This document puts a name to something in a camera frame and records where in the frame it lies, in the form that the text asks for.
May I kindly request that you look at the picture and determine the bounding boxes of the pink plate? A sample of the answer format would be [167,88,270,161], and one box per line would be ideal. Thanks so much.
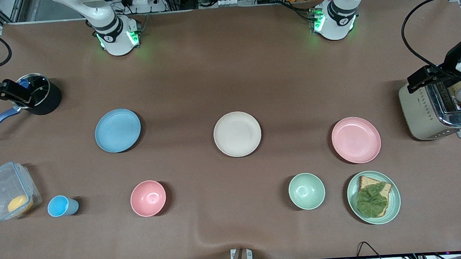
[330,115,383,166]

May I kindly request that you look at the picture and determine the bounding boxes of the green bowl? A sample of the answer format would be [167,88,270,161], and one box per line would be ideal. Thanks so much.
[287,172,327,211]

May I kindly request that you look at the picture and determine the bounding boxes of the pink bowl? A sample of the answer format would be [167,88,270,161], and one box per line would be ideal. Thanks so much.
[129,179,168,219]

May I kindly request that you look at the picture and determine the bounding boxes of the blue plate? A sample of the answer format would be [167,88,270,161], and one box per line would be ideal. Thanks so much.
[93,108,143,155]

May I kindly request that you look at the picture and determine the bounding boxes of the beige plate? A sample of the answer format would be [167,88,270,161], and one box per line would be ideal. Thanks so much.
[212,110,263,159]

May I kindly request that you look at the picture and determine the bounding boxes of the clear plastic container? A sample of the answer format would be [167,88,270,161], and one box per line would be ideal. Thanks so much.
[0,160,44,221]

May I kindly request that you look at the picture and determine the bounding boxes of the blue cup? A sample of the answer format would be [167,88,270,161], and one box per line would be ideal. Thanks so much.
[46,194,80,218]

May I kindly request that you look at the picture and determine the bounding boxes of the toast slice under lettuce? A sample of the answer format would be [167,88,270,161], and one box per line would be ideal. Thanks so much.
[356,174,394,218]

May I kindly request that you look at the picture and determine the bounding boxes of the orange round food piece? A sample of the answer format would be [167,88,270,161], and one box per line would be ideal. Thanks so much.
[6,195,35,215]

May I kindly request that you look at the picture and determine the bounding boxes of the beige chrome toaster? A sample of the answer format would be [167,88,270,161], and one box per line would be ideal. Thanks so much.
[397,76,461,143]

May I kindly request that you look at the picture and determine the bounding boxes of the black pot blue handle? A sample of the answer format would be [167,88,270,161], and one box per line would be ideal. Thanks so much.
[0,71,65,137]

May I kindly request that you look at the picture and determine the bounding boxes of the black floor cable loop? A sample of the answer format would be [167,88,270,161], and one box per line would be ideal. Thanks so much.
[356,240,387,259]

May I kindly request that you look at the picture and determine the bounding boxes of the green lettuce leaf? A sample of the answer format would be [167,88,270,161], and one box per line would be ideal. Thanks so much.
[355,182,389,219]

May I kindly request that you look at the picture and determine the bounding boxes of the green plate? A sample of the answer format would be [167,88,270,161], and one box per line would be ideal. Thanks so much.
[346,169,403,227]

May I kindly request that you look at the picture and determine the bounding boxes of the brown bread slice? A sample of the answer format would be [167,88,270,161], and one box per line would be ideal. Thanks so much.
[448,82,461,106]

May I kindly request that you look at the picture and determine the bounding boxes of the brown table mat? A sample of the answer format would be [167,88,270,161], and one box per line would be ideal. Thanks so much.
[0,0,461,259]

